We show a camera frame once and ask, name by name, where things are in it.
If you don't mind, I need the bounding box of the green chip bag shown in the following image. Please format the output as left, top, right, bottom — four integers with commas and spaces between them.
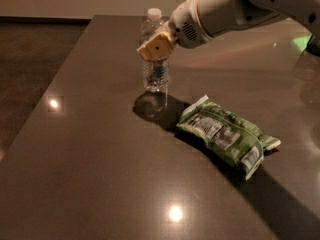
177, 95, 281, 180

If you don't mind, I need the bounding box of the clear plastic water bottle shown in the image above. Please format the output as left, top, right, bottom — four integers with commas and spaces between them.
139, 8, 169, 92

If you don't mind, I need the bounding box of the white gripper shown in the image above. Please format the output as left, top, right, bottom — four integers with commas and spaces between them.
137, 0, 212, 61

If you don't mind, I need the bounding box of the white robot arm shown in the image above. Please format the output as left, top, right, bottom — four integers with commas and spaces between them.
137, 0, 320, 61

